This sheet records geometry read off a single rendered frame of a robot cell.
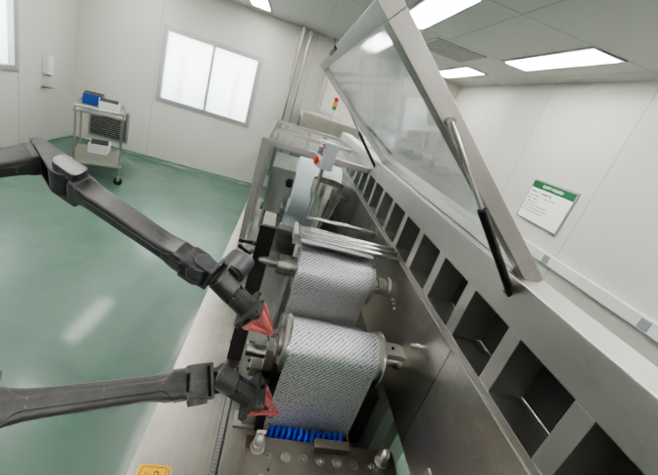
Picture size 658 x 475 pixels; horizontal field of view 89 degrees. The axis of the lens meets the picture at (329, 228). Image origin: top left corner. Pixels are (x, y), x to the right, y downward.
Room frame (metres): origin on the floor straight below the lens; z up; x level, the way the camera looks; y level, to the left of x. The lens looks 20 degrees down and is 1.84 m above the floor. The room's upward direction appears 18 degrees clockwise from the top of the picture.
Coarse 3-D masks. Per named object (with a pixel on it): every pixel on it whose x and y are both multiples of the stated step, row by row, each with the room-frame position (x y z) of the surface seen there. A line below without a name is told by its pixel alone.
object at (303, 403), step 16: (288, 384) 0.65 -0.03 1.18; (304, 384) 0.66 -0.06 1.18; (320, 384) 0.67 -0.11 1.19; (336, 384) 0.68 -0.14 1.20; (272, 400) 0.65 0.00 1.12; (288, 400) 0.65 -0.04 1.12; (304, 400) 0.66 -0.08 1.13; (320, 400) 0.67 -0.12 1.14; (336, 400) 0.68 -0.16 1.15; (352, 400) 0.69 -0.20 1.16; (272, 416) 0.65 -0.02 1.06; (288, 416) 0.66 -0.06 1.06; (304, 416) 0.67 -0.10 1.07; (320, 416) 0.67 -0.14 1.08; (336, 416) 0.68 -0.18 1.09; (352, 416) 0.69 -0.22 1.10; (320, 432) 0.68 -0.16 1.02; (336, 432) 0.69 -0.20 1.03
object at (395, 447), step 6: (396, 426) 0.90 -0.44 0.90; (390, 432) 0.91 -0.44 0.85; (396, 432) 0.88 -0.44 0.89; (390, 438) 0.90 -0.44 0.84; (396, 438) 0.88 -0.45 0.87; (384, 444) 0.91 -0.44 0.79; (390, 444) 0.88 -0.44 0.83; (396, 444) 0.88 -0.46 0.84; (390, 450) 0.88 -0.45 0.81; (396, 450) 0.88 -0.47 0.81; (402, 450) 0.89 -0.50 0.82; (396, 456) 0.89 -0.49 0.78; (396, 462) 0.89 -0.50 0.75
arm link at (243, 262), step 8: (200, 256) 0.69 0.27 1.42; (208, 256) 0.70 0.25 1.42; (232, 256) 0.76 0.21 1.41; (240, 256) 0.76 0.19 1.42; (248, 256) 0.77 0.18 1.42; (200, 264) 0.67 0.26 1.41; (208, 264) 0.68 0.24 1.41; (216, 264) 0.69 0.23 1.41; (232, 264) 0.73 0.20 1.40; (240, 264) 0.74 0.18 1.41; (248, 264) 0.76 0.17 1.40; (208, 272) 0.67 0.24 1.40; (216, 272) 0.73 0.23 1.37; (240, 272) 0.73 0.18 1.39; (248, 272) 0.76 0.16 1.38; (208, 280) 0.68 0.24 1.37; (240, 280) 0.74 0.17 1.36
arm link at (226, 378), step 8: (216, 368) 0.63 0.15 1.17; (224, 368) 0.62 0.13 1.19; (232, 368) 0.64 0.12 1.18; (216, 376) 0.60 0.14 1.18; (224, 376) 0.60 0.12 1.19; (232, 376) 0.61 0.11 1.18; (216, 384) 0.59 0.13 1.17; (224, 384) 0.60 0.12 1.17; (232, 384) 0.60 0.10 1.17; (224, 392) 0.59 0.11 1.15
